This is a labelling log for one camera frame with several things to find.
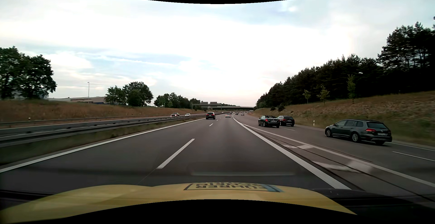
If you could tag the concrete road bridge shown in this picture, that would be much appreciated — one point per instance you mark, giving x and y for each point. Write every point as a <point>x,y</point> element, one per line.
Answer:
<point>224,107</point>

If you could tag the queue of distant cars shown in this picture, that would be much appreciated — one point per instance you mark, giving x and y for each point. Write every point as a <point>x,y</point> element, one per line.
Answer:
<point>238,113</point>

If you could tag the grey asphalt road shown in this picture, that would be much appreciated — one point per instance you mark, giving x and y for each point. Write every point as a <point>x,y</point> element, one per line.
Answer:
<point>224,142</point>

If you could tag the black saloon car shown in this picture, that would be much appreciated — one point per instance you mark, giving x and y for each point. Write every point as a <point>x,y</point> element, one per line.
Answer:
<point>268,121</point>

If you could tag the black estate car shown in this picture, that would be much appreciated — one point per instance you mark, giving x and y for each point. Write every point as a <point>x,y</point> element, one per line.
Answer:
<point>286,120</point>

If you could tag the group of green trees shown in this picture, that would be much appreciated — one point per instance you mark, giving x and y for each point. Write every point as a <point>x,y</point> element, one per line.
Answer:
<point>136,94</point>

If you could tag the road markings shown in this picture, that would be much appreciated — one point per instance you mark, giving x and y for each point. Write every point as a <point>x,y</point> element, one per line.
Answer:
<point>299,160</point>

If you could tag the car's own bonnet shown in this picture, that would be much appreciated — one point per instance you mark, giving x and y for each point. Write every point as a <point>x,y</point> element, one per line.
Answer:
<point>136,200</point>

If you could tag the low pale building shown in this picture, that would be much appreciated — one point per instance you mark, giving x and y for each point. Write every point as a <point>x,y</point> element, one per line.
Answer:
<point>81,99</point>

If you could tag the wood of dark trees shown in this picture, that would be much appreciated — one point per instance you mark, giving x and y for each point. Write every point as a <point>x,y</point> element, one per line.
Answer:
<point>356,76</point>

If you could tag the dark grey estate car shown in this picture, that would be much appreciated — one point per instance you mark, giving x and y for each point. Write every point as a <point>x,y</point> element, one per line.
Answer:
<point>359,131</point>

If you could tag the dry grass field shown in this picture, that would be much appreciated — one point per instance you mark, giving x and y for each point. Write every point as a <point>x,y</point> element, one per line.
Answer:
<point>68,110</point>

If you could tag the dry grass bank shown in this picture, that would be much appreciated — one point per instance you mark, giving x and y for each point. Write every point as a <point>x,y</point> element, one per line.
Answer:
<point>373,113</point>

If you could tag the large dark tree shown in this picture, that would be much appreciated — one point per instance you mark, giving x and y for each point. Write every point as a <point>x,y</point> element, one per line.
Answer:
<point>23,74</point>

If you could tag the lamp post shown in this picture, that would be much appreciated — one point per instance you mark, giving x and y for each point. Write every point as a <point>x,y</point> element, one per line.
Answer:
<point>88,92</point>

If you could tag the metal guard rail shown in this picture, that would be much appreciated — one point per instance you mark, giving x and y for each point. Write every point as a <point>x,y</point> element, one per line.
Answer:
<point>68,128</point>

